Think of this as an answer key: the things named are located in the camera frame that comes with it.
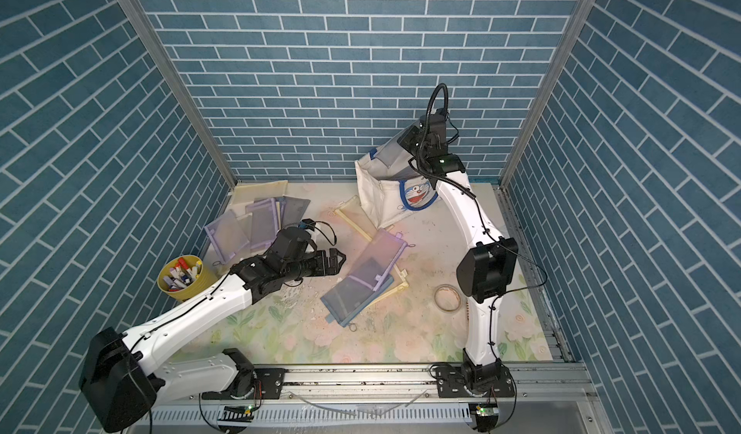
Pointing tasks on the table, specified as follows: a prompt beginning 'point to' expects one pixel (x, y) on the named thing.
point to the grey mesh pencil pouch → (394, 156)
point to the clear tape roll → (447, 297)
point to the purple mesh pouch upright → (264, 222)
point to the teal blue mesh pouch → (348, 298)
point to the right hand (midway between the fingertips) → (406, 131)
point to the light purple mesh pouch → (378, 258)
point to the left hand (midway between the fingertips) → (341, 260)
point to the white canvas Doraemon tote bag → (386, 198)
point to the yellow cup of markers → (184, 276)
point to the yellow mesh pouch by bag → (352, 210)
